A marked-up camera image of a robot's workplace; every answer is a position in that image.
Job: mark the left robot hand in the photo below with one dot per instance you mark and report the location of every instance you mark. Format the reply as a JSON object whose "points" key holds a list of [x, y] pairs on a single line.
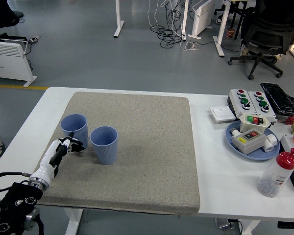
{"points": [[45, 166]]}

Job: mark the blue ribbed plastic cup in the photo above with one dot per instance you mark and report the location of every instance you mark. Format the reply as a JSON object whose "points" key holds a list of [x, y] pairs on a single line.
{"points": [[81, 133], [105, 154]]}

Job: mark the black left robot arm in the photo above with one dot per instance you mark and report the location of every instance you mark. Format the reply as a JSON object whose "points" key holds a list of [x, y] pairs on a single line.
{"points": [[19, 195]]}

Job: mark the brown paper cup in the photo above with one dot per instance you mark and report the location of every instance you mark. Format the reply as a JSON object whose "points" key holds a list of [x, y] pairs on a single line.
{"points": [[230, 33]]}

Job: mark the white table leg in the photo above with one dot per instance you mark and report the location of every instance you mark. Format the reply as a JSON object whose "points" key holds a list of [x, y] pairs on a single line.
{"points": [[251, 227], [73, 221]]}

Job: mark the grey-brown foam mat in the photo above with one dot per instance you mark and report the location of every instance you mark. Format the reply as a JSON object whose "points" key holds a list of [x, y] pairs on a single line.
{"points": [[142, 147]]}

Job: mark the grey power strip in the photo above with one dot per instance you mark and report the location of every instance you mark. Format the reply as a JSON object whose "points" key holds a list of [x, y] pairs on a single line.
{"points": [[34, 38]]}

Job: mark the grey table motor box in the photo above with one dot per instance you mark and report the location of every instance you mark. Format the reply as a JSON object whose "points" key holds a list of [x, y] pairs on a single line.
{"points": [[223, 223]]}

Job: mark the white four-button control box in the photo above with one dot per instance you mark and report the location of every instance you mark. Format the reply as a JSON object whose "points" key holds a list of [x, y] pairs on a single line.
{"points": [[254, 104], [236, 99]]}

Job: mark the blue round plate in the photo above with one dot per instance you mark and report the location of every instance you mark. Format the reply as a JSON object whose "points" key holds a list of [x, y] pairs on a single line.
{"points": [[259, 154]]}

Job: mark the white PVC pipe fitting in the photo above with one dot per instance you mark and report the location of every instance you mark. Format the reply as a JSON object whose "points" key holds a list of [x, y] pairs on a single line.
{"points": [[270, 143]]}

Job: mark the clear bottle with red cap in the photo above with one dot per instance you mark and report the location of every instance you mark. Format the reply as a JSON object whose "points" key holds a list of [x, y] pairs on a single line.
{"points": [[274, 178]]}

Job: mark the emergency stop button box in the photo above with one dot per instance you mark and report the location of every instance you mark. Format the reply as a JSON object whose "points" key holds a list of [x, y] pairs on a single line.
{"points": [[287, 142]]}

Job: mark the black plastic-wrapped tray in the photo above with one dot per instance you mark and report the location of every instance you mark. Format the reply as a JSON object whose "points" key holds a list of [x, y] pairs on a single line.
{"points": [[279, 98]]}

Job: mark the black table height controller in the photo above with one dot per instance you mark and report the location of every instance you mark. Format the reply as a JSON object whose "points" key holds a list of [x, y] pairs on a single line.
{"points": [[290, 224]]}

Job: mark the black mesh office chair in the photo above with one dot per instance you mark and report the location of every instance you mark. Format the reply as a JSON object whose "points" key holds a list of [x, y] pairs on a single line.
{"points": [[272, 31]]}

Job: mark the white wall switch plate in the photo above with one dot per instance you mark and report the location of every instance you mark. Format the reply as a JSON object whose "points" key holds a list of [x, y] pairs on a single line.
{"points": [[221, 113]]}

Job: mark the grey red-black push-button switch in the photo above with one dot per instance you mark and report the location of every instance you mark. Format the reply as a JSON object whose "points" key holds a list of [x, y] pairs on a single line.
{"points": [[250, 145]]}

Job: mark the white green-red push-button switch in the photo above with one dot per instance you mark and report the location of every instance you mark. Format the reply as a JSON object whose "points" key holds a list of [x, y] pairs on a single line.
{"points": [[247, 126]]}

